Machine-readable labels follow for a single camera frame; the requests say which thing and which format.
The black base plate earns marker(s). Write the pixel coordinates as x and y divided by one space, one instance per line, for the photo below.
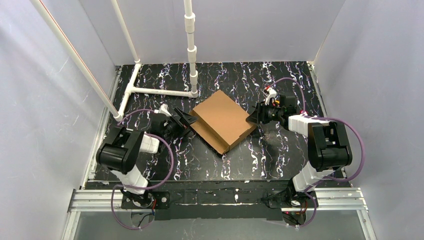
272 200

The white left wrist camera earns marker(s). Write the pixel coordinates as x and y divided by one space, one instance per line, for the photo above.
164 109

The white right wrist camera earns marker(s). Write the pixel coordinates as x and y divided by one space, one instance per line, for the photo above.
270 95

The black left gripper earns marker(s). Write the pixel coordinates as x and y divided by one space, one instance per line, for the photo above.
180 120

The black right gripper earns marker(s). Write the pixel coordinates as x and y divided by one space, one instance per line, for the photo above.
260 112

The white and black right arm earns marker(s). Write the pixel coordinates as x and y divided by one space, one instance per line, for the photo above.
328 146

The aluminium rail frame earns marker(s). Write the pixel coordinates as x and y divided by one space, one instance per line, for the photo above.
326 199

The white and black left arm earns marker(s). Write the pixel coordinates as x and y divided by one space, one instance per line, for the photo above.
120 149

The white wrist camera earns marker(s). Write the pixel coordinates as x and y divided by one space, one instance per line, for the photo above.
164 109
270 95

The brown cardboard box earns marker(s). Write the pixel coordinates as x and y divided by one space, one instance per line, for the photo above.
221 122

